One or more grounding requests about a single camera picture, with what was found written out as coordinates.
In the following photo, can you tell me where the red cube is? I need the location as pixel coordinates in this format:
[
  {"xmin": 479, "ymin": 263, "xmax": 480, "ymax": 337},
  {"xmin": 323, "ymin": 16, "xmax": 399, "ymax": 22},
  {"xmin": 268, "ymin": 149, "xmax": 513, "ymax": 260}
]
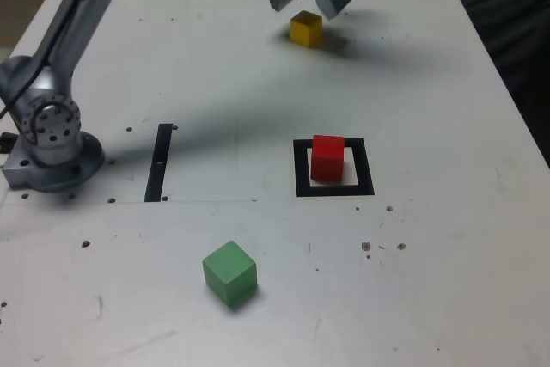
[{"xmin": 309, "ymin": 134, "xmax": 347, "ymax": 183}]

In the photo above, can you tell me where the person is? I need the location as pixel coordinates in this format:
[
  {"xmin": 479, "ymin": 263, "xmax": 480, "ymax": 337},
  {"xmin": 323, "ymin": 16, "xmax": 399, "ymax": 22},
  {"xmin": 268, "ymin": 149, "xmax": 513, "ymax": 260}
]
[{"xmin": 461, "ymin": 0, "xmax": 550, "ymax": 174}]

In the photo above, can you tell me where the black tape square outline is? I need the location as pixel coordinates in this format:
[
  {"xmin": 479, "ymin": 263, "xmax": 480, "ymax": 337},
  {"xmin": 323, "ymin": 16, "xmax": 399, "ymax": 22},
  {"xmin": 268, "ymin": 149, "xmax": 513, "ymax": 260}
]
[{"xmin": 292, "ymin": 138, "xmax": 376, "ymax": 199}]

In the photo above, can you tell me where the yellow cube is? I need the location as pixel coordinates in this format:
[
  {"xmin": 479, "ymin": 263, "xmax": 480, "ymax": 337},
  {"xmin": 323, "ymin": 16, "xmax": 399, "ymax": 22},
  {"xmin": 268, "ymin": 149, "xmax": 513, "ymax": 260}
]
[{"xmin": 290, "ymin": 10, "xmax": 324, "ymax": 49}]

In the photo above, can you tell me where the green cube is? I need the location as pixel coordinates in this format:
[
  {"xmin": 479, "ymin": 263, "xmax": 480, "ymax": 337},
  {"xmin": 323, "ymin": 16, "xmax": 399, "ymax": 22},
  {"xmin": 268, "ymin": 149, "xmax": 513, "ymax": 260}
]
[{"xmin": 202, "ymin": 240, "xmax": 258, "ymax": 311}]

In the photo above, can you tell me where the black tape strip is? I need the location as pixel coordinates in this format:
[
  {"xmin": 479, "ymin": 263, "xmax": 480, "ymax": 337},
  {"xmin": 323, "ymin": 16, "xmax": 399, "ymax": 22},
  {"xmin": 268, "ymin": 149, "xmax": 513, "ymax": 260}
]
[{"xmin": 144, "ymin": 123, "xmax": 174, "ymax": 203}]

